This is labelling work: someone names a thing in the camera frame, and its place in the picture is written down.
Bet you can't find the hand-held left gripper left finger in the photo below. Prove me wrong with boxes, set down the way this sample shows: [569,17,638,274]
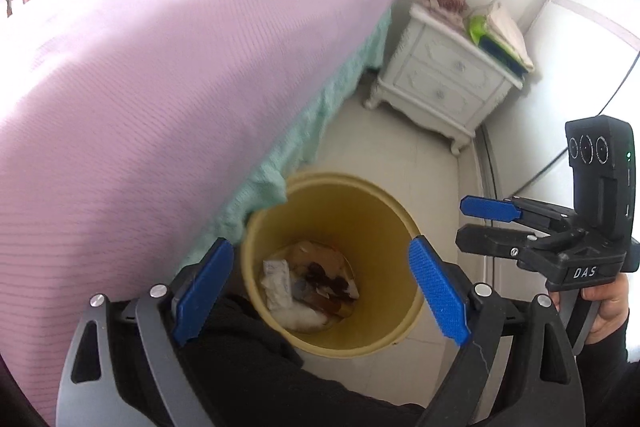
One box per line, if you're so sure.
[55,237,236,427]

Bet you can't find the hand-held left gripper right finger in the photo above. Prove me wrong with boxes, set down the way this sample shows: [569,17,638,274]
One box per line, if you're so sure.
[407,234,586,427]

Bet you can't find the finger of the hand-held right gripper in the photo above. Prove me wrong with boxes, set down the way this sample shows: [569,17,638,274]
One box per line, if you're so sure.
[455,223,588,258]
[460,196,576,233]

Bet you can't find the yellow plastic bin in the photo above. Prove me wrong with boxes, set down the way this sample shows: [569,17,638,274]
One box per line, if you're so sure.
[240,172,426,355]

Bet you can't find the person's right forearm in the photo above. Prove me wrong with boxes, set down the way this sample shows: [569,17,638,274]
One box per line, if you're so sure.
[570,324,637,427]

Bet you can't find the person's right hand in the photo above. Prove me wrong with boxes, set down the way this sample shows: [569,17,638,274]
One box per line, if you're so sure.
[580,271,632,348]

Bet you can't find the white crumpled wrapper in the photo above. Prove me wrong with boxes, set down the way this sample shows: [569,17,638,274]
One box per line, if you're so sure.
[262,259,292,310]

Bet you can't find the white tissue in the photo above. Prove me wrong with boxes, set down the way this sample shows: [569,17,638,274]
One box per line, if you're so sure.
[279,306,327,329]

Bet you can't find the person's black pants leg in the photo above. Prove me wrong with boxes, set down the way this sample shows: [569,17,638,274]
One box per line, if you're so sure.
[175,297,426,427]

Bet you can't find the brown food scraps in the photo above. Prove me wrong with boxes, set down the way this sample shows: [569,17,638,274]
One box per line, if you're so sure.
[304,261,352,300]

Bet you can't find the white carved nightstand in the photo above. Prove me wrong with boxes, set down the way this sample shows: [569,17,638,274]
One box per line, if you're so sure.
[364,2,535,155]

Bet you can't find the blue book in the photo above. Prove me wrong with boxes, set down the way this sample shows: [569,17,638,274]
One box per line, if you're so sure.
[479,36,527,74]

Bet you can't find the green bag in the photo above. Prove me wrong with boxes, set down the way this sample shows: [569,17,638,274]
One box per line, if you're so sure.
[467,14,490,45]

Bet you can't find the stack of books and papers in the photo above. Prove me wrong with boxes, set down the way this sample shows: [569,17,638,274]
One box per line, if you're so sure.
[482,2,532,64]

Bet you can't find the bed with purple cover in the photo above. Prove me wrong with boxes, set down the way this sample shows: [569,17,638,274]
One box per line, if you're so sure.
[0,0,401,423]

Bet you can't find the black cable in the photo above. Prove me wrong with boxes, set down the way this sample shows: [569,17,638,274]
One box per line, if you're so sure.
[510,52,640,198]

